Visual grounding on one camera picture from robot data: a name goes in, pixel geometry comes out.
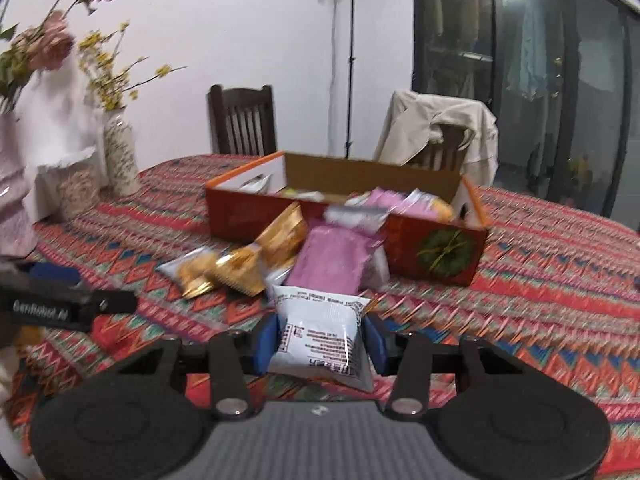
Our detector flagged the white printed snack packet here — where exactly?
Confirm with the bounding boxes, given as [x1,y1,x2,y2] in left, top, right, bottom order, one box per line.
[268,285,373,392]

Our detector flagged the orange cracker snack packet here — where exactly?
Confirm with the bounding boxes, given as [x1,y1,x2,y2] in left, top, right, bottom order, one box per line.
[205,243,265,297]

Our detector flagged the pink purple snack packet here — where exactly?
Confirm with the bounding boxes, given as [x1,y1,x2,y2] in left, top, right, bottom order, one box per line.
[285,223,383,295]

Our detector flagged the pink ribbed vase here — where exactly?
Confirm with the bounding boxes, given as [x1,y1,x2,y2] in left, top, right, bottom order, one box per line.
[0,112,37,259]

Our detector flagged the clear jar with white lid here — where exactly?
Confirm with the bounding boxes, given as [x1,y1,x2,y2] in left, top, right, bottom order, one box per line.
[35,146,103,221]

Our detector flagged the gold cookie packet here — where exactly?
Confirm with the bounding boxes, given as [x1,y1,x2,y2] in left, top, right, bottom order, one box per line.
[256,202,308,269]

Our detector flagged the orange cardboard snack box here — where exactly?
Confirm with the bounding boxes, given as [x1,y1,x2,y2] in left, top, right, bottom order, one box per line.
[205,152,489,286]

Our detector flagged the floral ceramic vase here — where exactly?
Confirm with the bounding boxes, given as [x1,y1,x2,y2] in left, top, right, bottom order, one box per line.
[102,107,141,197]

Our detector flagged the red patterned tablecloth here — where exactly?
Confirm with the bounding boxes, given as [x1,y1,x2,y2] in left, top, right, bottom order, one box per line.
[1,155,639,479]

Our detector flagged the chair with beige jacket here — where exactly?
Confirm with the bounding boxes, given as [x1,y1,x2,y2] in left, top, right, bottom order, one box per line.
[408,125,474,174]

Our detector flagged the yellow flower branches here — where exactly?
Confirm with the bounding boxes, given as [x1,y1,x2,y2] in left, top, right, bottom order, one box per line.
[77,21,186,113]

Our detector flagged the beige jacket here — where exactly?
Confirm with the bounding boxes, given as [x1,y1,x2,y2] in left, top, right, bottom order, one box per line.
[373,90,499,186]

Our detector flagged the dark wooden chair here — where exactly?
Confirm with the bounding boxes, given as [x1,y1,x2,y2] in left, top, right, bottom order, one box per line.
[207,84,278,156]

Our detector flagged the pink artificial flowers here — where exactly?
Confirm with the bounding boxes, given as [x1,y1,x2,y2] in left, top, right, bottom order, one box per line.
[1,0,112,113]

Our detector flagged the black framed glass door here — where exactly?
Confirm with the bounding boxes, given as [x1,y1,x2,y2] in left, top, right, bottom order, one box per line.
[412,0,639,228]

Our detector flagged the studio light on stand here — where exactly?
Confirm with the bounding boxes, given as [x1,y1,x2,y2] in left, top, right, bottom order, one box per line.
[318,0,357,159]

